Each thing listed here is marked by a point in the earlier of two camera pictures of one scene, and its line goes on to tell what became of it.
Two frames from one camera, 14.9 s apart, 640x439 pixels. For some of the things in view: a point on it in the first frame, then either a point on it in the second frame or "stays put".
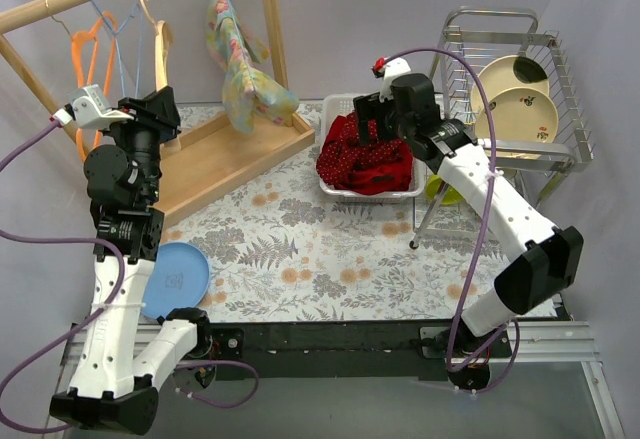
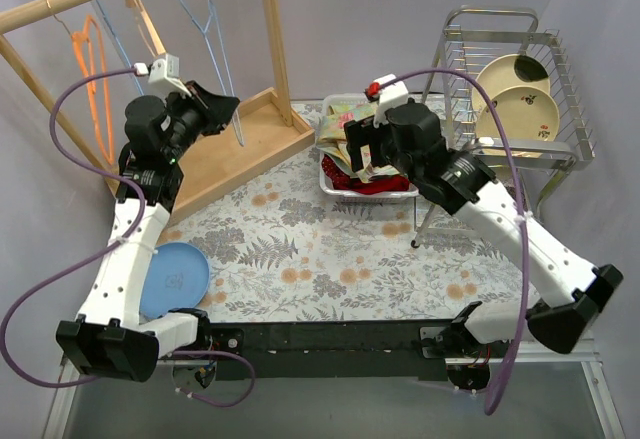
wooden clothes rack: (216, 160) stays put
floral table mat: (279, 250) stays put
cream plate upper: (497, 76) stays put
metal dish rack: (515, 89) stays put
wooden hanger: (162, 39) → (132, 1)
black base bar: (347, 349) stays put
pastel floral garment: (234, 48) → (333, 142)
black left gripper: (154, 112) → (203, 107)
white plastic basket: (339, 104) stays put
